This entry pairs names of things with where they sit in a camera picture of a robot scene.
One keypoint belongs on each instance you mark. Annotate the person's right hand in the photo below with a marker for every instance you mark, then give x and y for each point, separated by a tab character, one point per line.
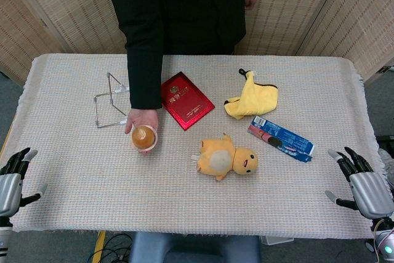
144	118

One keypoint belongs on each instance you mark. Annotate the robot right five-finger hand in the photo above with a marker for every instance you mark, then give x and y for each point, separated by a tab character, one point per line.
367	186

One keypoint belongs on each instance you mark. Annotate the person's left hand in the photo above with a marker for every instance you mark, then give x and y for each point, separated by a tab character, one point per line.
251	2

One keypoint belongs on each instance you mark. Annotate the robot left five-finger hand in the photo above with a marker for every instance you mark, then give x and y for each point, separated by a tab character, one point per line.
9	183

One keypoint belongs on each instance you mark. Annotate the amber jelly cup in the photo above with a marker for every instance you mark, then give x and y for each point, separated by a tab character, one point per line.
143	138

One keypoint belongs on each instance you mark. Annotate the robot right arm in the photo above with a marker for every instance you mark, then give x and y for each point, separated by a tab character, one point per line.
388	244

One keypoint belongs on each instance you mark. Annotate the person's right forearm black sleeve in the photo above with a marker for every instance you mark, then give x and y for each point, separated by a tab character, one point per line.
144	75

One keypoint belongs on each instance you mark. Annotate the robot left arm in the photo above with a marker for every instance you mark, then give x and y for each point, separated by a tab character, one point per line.
3	240

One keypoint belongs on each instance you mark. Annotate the red booklet with gold print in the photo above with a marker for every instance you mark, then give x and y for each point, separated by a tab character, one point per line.
186	101

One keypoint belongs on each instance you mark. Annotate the person's black coat torso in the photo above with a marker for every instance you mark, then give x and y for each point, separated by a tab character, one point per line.
191	7

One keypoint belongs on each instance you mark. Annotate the yellow plush toy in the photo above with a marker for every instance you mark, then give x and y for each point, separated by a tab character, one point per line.
221	159

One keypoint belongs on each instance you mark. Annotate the yellow cloth with black trim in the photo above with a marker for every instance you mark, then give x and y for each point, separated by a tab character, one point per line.
252	98

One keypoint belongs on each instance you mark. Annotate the blue cookie box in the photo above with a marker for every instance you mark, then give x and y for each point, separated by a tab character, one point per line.
283	139

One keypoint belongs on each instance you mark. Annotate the white woven tablecloth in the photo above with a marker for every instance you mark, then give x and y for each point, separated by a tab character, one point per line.
197	201

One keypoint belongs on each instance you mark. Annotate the woven bamboo screen panel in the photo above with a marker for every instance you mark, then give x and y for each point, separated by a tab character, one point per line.
18	38
77	7
360	19

